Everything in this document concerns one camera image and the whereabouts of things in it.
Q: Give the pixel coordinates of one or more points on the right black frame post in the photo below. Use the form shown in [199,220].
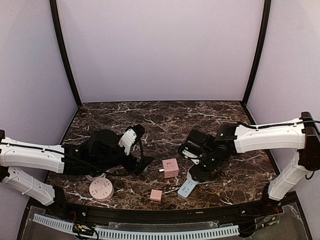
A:
[258,52]

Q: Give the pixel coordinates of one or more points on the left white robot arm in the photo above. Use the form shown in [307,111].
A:
[15,154]

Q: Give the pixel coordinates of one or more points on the blue power strip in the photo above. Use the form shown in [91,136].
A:
[186,189]

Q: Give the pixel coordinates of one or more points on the right grey cable duct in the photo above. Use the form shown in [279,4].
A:
[206,234]

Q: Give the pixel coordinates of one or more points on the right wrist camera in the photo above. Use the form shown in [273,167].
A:
[190,152]

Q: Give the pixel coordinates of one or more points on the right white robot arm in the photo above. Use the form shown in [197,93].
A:
[300,134]

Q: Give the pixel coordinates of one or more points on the black front rail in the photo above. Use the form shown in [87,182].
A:
[236,214]

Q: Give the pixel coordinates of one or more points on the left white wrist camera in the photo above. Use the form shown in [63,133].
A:
[130,137]

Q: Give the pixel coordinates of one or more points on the black frame post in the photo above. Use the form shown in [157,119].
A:
[63,51]
[258,52]

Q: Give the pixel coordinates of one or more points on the grey cable duct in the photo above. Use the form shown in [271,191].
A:
[53,223]
[206,234]

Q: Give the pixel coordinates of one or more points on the small circuit board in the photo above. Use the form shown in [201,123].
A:
[82,229]

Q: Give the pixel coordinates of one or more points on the left black frame post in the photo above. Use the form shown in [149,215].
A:
[63,51]

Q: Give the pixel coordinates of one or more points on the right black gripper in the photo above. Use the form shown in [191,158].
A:
[197,172]

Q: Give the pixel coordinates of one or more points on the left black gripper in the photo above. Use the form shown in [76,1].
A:
[133,162]

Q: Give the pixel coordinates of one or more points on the pink round power socket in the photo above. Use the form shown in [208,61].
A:
[101,189]

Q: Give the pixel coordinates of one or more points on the pink flat charger plug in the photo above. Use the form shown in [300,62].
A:
[155,195]

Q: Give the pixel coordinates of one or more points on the left grey cable duct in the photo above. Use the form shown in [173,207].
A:
[53,223]

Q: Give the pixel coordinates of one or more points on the pink cube socket adapter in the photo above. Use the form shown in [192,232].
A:
[169,168]

